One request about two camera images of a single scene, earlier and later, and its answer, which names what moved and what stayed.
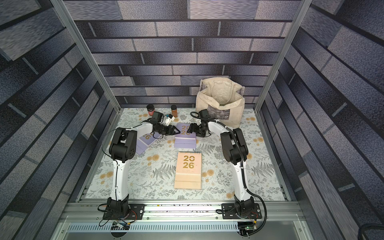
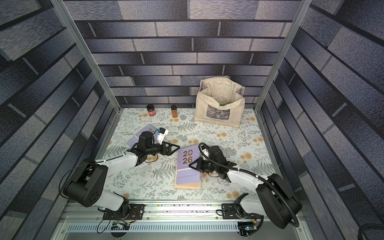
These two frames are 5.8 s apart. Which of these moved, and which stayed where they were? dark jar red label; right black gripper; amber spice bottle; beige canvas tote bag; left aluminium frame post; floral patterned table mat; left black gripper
Moved: left black gripper; right black gripper
Stayed: floral patterned table mat; dark jar red label; amber spice bottle; left aluminium frame post; beige canvas tote bag
